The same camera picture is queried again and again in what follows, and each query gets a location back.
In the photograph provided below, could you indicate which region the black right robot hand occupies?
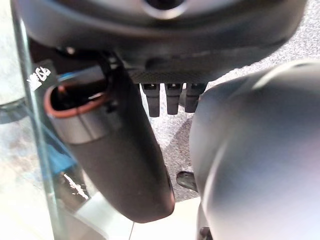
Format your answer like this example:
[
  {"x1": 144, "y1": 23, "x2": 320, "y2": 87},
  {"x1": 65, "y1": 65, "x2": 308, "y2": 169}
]
[{"x1": 11, "y1": 0, "x2": 308, "y2": 224}]

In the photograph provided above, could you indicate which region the dark robot foot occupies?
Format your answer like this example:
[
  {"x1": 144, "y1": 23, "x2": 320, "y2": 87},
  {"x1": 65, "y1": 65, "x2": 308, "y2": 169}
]
[{"x1": 176, "y1": 171, "x2": 199, "y2": 193}]

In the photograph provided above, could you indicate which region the silver robot leg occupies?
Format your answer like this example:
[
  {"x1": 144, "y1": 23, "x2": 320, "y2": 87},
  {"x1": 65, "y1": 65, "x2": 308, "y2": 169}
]
[{"x1": 189, "y1": 59, "x2": 320, "y2": 240}]

